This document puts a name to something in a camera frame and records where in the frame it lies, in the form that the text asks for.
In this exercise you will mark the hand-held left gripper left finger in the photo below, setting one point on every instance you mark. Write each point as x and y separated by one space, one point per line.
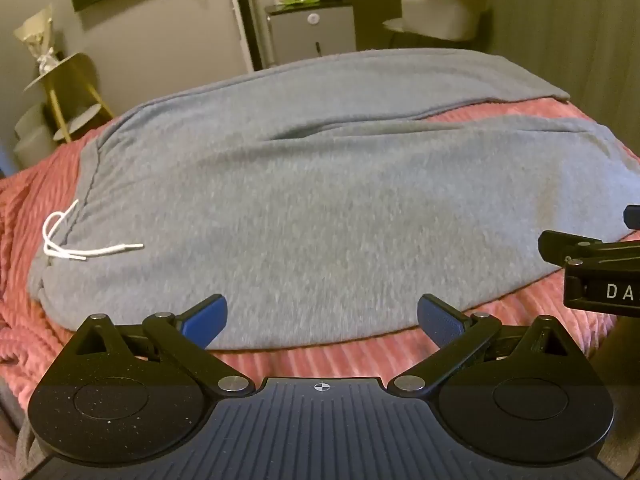
207 317

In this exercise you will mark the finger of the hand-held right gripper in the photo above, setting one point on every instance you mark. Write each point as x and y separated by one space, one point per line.
565 246
633 216

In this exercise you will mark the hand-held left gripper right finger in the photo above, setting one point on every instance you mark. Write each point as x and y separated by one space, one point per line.
436 319

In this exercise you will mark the grey sweat pants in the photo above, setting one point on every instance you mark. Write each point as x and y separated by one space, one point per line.
300 200

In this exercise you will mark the pink ribbed blanket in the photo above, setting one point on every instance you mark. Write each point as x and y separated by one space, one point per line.
320 361

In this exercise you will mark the white round storage box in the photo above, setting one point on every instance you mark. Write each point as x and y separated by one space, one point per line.
32 117
36 147

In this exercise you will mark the gold side table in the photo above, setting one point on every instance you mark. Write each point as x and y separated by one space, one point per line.
65 67

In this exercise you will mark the grey cabinet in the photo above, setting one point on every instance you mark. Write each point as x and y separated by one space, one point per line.
310 35

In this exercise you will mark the paper wrapped bouquet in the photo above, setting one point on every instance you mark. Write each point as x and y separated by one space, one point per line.
39 35

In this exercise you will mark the white door frame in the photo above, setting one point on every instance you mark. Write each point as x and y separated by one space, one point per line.
242 15

